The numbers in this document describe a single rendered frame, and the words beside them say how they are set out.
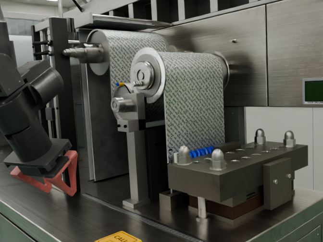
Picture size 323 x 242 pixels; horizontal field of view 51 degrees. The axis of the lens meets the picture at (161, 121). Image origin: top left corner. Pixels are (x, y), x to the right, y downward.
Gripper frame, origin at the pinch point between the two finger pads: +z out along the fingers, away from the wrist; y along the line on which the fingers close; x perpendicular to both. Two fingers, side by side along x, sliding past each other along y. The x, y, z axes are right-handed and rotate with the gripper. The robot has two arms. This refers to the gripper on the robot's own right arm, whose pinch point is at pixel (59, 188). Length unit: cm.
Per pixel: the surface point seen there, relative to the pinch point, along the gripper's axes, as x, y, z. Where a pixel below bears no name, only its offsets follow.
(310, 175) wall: -233, -16, 222
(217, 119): -49, -12, 20
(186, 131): -37.1, -7.7, 15.7
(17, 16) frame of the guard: -88, 90, -12
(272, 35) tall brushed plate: -67, -27, 3
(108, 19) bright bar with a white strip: -62, 22, -10
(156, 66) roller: -39.8, -3.2, -3.0
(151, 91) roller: -37.4, -0.8, 2.9
